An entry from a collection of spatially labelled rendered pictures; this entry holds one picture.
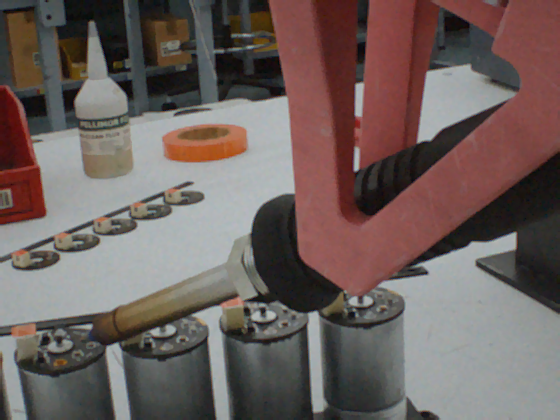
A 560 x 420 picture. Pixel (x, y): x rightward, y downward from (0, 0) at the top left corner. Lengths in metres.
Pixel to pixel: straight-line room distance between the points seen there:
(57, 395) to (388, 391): 0.09
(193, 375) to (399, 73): 0.11
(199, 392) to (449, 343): 0.15
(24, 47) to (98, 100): 3.77
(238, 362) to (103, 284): 0.21
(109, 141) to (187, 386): 0.39
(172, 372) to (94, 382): 0.02
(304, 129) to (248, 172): 0.46
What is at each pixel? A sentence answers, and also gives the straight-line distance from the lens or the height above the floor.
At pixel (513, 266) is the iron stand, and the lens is 0.45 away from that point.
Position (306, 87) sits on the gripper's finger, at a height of 0.89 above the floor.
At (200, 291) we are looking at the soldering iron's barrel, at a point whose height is 0.84.
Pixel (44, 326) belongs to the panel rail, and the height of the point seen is 0.81.
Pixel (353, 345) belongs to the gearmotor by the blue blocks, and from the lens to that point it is 0.27.
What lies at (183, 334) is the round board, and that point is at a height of 0.81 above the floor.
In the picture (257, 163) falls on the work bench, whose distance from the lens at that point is 0.64.
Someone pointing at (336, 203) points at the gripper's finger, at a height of 0.87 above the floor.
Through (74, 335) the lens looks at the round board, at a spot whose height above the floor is 0.81.
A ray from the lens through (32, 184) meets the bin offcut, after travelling 0.57.
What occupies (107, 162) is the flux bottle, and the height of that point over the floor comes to 0.76.
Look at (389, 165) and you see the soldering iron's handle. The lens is 0.18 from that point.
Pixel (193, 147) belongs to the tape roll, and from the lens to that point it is 0.65.
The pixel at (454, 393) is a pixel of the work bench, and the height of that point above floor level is 0.75.
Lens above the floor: 0.93
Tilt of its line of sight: 19 degrees down
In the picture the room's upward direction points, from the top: 4 degrees counter-clockwise
